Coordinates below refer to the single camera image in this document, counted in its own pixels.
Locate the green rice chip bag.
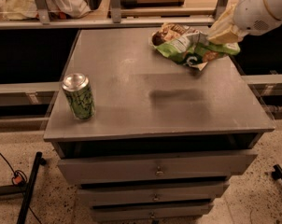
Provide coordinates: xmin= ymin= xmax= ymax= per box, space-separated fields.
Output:
xmin=151 ymin=30 xmax=240 ymax=67

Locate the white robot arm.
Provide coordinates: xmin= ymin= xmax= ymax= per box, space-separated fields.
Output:
xmin=207 ymin=0 xmax=282 ymax=44

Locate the brown chip bag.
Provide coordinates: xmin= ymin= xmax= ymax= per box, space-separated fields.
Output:
xmin=151 ymin=23 xmax=214 ymax=70

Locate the wooden board stack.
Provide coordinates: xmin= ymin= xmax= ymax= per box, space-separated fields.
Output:
xmin=120 ymin=0 xmax=238 ymax=18

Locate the grey drawer cabinet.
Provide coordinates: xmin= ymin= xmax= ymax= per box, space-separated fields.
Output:
xmin=44 ymin=28 xmax=274 ymax=210

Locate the top grey drawer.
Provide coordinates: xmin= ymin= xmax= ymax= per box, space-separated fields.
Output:
xmin=58 ymin=149 xmax=257 ymax=184

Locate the grey drawer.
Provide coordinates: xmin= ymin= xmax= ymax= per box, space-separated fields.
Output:
xmin=58 ymin=149 xmax=257 ymax=184
xmin=91 ymin=202 xmax=214 ymax=222
xmin=78 ymin=181 xmax=229 ymax=206

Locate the black stand leg right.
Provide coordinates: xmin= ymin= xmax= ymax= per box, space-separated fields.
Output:
xmin=272 ymin=164 xmax=282 ymax=180

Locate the black stand leg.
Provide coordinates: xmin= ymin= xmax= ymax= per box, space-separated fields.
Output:
xmin=0 ymin=152 xmax=47 ymax=224
xmin=272 ymin=164 xmax=282 ymax=180

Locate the green soda can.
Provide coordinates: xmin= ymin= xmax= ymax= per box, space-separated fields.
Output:
xmin=62 ymin=73 xmax=95 ymax=119

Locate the white cloth pile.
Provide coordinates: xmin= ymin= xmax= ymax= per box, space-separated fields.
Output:
xmin=0 ymin=0 xmax=91 ymax=21

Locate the bottom grey drawer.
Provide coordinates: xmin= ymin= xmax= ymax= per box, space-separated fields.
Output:
xmin=91 ymin=202 xmax=214 ymax=222

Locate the middle grey drawer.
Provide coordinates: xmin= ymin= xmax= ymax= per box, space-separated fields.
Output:
xmin=78 ymin=181 xmax=229 ymax=206

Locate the black stand leg left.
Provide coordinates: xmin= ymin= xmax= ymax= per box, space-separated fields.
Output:
xmin=0 ymin=152 xmax=47 ymax=224

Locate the metal rail bracket right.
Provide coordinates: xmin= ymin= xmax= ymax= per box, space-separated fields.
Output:
xmin=213 ymin=0 xmax=229 ymax=21

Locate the metal rail bracket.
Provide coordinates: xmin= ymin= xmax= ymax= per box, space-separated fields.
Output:
xmin=213 ymin=0 xmax=229 ymax=21
xmin=35 ymin=0 xmax=50 ymax=25
xmin=110 ymin=0 xmax=121 ymax=23

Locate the metal rail bracket middle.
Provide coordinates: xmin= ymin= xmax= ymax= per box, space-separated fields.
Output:
xmin=110 ymin=0 xmax=121 ymax=23

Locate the metal rail bracket left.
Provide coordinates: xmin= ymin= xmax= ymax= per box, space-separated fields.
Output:
xmin=35 ymin=0 xmax=50 ymax=25

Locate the black floor cable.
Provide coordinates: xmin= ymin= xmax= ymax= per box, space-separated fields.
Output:
xmin=0 ymin=143 xmax=42 ymax=224

